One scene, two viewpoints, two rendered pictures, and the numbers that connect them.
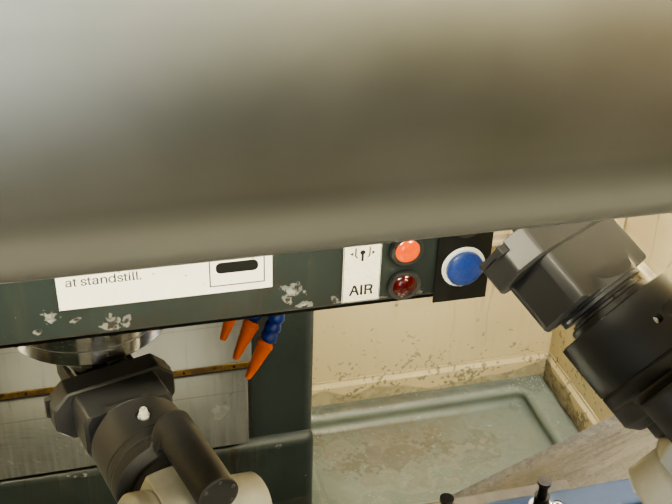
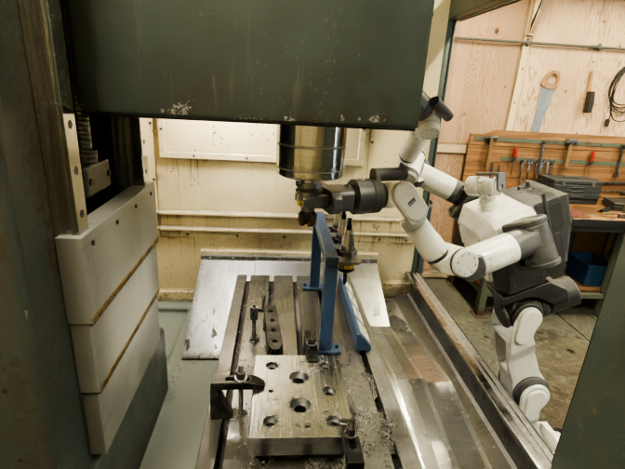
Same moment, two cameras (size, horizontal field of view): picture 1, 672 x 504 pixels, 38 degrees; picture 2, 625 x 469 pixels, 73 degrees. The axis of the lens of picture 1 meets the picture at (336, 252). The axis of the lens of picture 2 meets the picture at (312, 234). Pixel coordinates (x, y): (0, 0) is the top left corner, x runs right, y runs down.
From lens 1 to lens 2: 138 cm
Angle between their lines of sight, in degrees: 72
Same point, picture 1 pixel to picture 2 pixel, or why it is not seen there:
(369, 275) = not seen: hidden behind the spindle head
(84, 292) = not seen: hidden behind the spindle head
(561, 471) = (208, 292)
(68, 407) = (340, 197)
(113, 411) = (358, 182)
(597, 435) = (203, 276)
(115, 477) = (381, 193)
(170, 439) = (385, 170)
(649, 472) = (432, 123)
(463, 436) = not seen: hidden behind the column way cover
